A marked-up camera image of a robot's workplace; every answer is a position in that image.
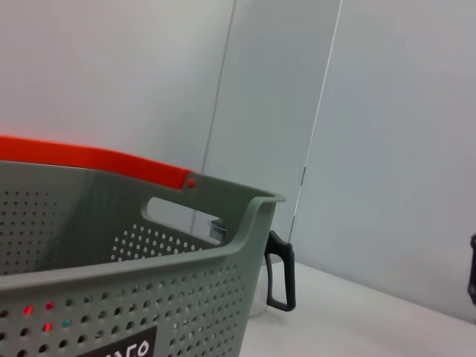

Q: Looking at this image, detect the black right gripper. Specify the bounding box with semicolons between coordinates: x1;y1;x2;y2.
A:
466;234;476;304

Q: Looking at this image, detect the grey perforated storage bin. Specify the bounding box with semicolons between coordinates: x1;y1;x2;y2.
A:
0;159;287;357

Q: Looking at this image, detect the glass pitcher black handle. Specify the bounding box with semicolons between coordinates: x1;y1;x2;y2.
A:
206;219;298;317

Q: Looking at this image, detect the orange bin handle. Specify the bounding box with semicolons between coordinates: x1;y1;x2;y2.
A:
0;135;198;194

